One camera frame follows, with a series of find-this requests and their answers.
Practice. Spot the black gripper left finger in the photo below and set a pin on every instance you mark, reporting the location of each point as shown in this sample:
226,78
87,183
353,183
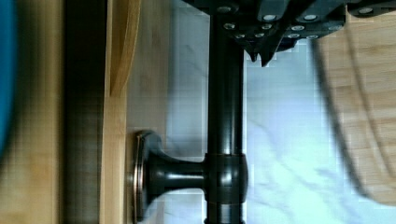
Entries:
238,18

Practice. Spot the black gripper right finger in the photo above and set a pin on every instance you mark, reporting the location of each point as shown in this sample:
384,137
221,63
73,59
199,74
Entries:
295,19

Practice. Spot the black drawer handle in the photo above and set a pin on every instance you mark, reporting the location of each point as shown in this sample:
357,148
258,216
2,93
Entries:
223,174

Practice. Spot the wooden cutting board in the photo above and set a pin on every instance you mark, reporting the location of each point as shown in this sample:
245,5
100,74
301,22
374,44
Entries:
357,65

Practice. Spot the blue plate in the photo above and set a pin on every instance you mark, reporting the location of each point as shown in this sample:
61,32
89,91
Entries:
8,48

